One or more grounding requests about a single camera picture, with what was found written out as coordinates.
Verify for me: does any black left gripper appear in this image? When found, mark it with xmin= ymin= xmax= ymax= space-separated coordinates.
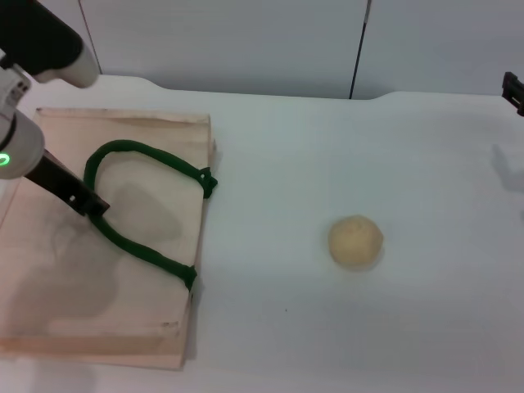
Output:
xmin=25 ymin=148 xmax=112 ymax=217

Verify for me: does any round egg yolk pastry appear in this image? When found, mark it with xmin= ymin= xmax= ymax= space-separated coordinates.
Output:
xmin=327 ymin=214 xmax=385 ymax=271

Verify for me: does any black vertical wall strip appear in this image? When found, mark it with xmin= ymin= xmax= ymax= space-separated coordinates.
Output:
xmin=348 ymin=0 xmax=373 ymax=100

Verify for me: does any cream canvas handbag green handle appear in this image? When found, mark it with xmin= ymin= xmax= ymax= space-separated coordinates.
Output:
xmin=0 ymin=107 xmax=220 ymax=372

